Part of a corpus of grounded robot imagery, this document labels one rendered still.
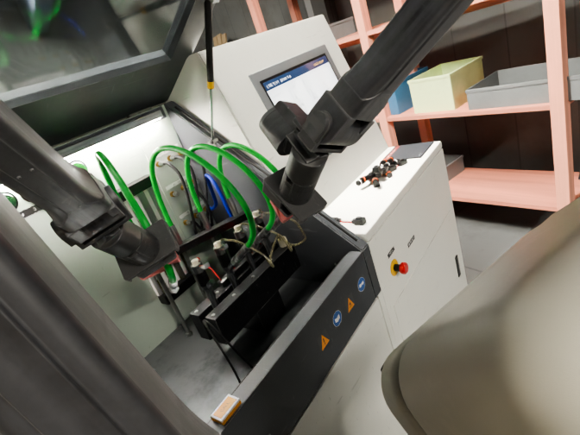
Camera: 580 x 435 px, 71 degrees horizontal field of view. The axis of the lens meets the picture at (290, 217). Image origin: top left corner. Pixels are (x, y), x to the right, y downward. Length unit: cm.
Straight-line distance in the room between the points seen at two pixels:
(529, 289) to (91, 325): 17
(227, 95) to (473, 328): 108
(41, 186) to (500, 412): 40
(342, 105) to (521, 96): 197
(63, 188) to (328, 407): 79
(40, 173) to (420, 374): 35
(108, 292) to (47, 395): 103
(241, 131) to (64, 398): 106
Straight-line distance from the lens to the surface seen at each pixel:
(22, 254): 18
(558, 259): 20
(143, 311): 128
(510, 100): 251
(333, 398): 106
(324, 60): 162
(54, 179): 45
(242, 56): 132
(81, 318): 19
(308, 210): 68
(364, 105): 55
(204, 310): 106
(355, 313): 109
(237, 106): 121
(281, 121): 64
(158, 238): 72
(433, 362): 21
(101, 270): 120
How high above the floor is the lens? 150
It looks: 22 degrees down
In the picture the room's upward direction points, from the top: 20 degrees counter-clockwise
